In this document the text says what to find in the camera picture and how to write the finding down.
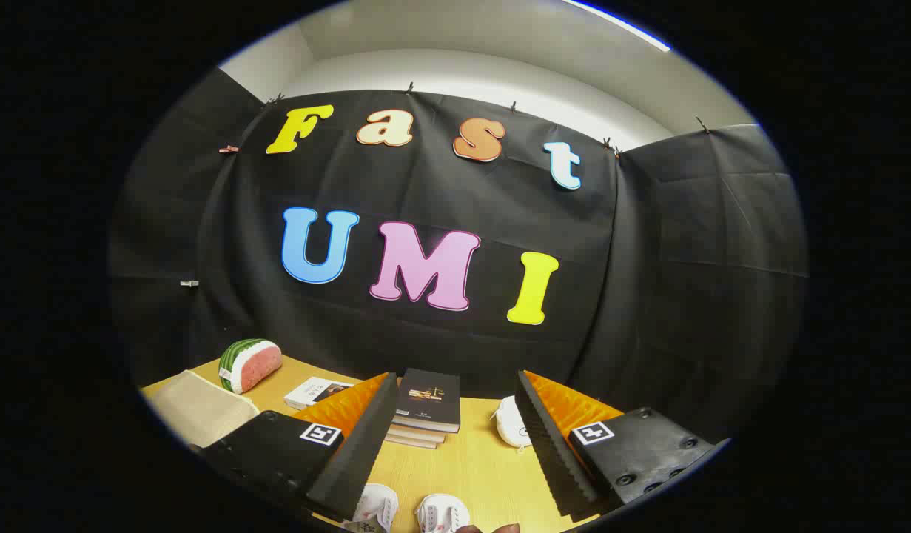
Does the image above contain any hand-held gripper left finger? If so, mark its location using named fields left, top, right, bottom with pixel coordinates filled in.
left=201, top=372, right=400, bottom=522

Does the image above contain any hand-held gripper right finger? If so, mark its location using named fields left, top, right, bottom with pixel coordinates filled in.
left=514, top=369, right=731, bottom=519

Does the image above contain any white canvas shoe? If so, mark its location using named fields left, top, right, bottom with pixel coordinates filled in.
left=342, top=483, right=399, bottom=533
left=414, top=493, right=471, bottom=533

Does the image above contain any beige fabric storage box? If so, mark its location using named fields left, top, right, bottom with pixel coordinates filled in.
left=143, top=370, right=260, bottom=449

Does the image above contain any white plush toy with face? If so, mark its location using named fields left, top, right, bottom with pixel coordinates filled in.
left=491, top=395, right=534, bottom=452

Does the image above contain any white portrait cover book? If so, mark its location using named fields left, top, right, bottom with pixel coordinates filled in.
left=284, top=376, right=356, bottom=412

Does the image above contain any black cover book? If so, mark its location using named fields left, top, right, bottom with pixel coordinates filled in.
left=392, top=368, right=461, bottom=434

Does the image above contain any watermelon slice plush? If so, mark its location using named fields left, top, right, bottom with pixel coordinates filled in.
left=218, top=338, right=283, bottom=395

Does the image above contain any black backdrop cloth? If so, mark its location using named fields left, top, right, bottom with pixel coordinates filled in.
left=107, top=65, right=810, bottom=445

